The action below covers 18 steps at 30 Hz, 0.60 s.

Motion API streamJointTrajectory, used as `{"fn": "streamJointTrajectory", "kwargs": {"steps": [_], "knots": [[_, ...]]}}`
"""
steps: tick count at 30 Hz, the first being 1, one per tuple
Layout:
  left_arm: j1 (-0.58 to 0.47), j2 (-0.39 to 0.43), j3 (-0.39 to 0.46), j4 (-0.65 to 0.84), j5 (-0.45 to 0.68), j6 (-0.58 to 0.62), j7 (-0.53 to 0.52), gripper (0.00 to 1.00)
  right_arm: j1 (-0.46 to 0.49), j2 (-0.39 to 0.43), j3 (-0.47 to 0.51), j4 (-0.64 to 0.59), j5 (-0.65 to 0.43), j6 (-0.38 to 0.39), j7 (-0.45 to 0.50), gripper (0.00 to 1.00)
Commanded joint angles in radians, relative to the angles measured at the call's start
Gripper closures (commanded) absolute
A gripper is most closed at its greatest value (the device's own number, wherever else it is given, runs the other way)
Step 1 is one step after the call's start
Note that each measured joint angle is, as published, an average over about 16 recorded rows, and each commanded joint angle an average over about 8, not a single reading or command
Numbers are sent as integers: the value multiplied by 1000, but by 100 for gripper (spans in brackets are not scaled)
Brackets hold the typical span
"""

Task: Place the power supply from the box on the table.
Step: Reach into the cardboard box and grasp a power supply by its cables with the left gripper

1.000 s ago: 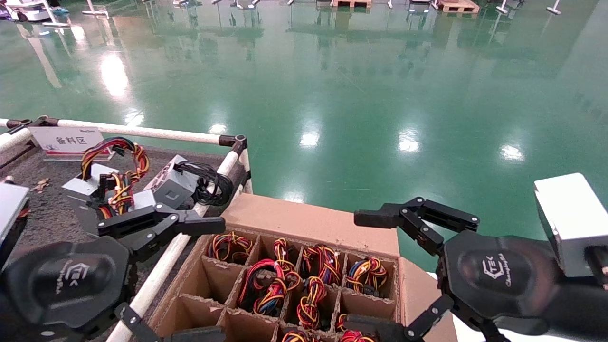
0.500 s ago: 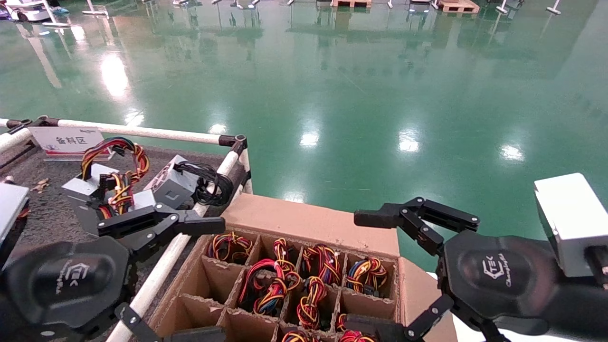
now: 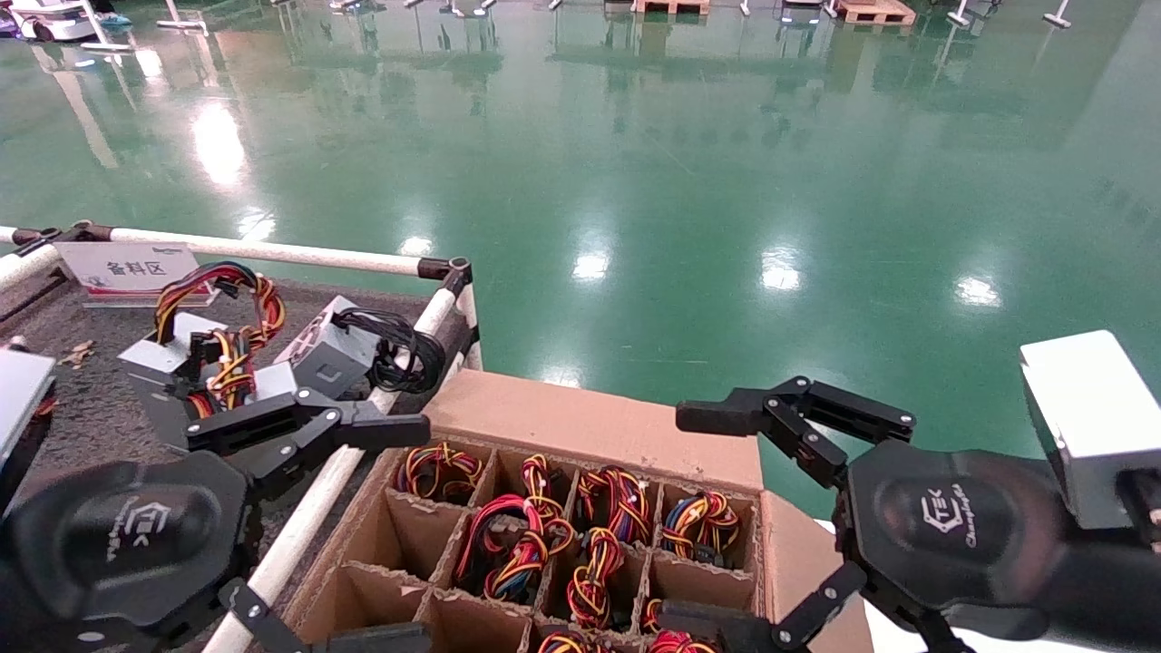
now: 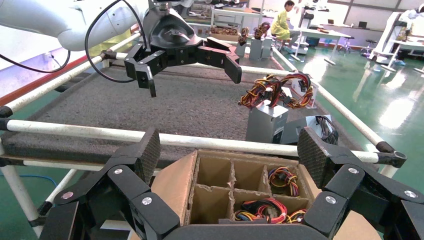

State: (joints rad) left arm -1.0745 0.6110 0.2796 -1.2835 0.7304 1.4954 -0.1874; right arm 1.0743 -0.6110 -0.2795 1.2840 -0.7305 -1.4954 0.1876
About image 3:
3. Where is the wire harness bundle top right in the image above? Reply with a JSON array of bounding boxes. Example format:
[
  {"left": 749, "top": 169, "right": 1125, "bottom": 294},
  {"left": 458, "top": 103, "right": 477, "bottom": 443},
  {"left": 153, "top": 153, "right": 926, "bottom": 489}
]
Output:
[{"left": 660, "top": 492, "right": 740, "bottom": 559}]

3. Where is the long white rail pipe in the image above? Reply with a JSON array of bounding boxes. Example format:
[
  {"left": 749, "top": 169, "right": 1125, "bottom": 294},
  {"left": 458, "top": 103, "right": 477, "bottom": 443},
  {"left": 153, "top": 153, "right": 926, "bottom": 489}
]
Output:
[
  {"left": 201, "top": 286, "right": 459, "bottom": 653},
  {"left": 0, "top": 222, "right": 427, "bottom": 277}
]

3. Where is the white label sign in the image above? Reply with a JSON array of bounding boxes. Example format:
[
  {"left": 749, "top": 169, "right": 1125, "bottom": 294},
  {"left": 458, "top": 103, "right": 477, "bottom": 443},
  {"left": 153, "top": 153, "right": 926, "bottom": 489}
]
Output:
[{"left": 54, "top": 240, "right": 219, "bottom": 306}]

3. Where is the wire harness bundle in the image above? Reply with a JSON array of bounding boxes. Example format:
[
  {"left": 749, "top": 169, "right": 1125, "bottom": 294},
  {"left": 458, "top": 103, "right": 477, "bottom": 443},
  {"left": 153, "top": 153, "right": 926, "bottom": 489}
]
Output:
[
  {"left": 395, "top": 443, "right": 486, "bottom": 504},
  {"left": 537, "top": 630, "right": 618, "bottom": 653},
  {"left": 576, "top": 465, "right": 652, "bottom": 545},
  {"left": 649, "top": 630, "right": 722, "bottom": 653},
  {"left": 567, "top": 528, "right": 627, "bottom": 631},
  {"left": 660, "top": 492, "right": 740, "bottom": 559}
]

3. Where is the short white rail pipe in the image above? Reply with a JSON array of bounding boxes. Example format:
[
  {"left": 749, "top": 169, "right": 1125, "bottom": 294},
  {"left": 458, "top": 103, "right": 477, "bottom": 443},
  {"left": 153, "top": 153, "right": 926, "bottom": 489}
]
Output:
[
  {"left": 0, "top": 245, "right": 61, "bottom": 293},
  {"left": 456, "top": 286, "right": 484, "bottom": 372}
]

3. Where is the wire harness bundle top left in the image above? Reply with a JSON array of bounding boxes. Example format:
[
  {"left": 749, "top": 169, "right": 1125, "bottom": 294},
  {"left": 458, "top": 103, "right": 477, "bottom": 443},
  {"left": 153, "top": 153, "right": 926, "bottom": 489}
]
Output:
[{"left": 395, "top": 443, "right": 486, "bottom": 504}]

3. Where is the black pipe corner connector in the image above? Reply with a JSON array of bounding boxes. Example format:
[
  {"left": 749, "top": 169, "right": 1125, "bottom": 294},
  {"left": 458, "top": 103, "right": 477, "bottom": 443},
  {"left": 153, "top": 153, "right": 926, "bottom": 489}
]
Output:
[{"left": 419, "top": 257, "right": 474, "bottom": 296}]

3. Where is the wire harness bundle top centre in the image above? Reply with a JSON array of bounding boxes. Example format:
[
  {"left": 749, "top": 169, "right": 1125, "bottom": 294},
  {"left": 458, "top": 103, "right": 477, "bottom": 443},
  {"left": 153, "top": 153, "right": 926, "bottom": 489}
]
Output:
[{"left": 576, "top": 465, "right": 652, "bottom": 545}]

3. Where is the silver power supply, black cable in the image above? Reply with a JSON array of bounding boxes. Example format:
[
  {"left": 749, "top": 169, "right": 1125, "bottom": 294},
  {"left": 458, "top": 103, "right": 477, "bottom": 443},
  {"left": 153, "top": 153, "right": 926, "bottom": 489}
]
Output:
[{"left": 275, "top": 295, "right": 447, "bottom": 402}]

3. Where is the white cart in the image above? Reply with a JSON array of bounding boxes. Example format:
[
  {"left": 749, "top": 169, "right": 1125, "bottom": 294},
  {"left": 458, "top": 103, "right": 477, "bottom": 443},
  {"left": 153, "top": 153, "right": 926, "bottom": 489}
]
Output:
[{"left": 7, "top": 0, "right": 132, "bottom": 52}]

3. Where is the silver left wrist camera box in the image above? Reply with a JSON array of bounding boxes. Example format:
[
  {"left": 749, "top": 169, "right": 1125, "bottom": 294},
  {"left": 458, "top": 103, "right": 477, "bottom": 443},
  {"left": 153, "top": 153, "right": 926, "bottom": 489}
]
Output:
[{"left": 0, "top": 347, "right": 57, "bottom": 468}]

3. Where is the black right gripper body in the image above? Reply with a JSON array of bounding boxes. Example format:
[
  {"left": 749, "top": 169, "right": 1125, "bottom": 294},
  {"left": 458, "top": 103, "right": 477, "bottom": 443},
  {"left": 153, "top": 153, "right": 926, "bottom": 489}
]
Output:
[{"left": 836, "top": 443, "right": 1071, "bottom": 613}]

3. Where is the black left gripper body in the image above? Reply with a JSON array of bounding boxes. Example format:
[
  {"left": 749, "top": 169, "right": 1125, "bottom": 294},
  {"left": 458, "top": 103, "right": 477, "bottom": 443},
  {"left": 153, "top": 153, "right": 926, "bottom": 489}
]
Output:
[{"left": 0, "top": 452, "right": 262, "bottom": 653}]

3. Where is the cardboard box with dividers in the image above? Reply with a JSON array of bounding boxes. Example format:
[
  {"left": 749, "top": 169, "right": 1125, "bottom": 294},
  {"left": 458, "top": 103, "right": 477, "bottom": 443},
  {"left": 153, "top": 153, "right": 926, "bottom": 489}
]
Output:
[{"left": 272, "top": 367, "right": 876, "bottom": 653}]

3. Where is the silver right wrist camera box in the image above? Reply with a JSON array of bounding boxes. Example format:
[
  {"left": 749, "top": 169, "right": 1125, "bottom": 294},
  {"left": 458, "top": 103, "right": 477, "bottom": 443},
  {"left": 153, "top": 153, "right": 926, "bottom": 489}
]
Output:
[{"left": 1020, "top": 329, "right": 1161, "bottom": 532}]

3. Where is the wire harness bundle lower centre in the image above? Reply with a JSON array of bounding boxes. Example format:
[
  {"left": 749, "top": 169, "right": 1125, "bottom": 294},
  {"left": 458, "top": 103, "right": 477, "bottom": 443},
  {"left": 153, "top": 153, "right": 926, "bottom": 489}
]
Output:
[{"left": 537, "top": 630, "right": 618, "bottom": 653}]

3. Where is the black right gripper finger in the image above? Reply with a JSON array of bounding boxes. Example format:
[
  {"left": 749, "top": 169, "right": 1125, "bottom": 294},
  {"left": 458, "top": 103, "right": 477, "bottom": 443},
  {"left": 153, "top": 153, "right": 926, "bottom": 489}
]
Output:
[
  {"left": 675, "top": 375, "right": 917, "bottom": 491},
  {"left": 658, "top": 560, "right": 872, "bottom": 653}
]

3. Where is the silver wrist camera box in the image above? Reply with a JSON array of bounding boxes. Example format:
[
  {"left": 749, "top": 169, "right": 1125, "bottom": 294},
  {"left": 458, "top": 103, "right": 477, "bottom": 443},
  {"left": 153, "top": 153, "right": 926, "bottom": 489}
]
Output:
[
  {"left": 0, "top": 347, "right": 57, "bottom": 468},
  {"left": 1020, "top": 329, "right": 1161, "bottom": 532}
]

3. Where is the black pipe clamp connector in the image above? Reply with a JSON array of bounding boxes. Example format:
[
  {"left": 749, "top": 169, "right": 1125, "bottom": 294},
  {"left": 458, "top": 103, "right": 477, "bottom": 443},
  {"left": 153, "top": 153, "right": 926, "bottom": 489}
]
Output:
[{"left": 11, "top": 220, "right": 114, "bottom": 257}]

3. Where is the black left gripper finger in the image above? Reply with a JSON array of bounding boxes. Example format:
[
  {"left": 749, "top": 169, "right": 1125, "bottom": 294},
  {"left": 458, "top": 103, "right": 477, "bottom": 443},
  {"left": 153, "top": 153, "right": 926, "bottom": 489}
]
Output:
[
  {"left": 218, "top": 579, "right": 434, "bottom": 653},
  {"left": 186, "top": 388, "right": 433, "bottom": 511}
]

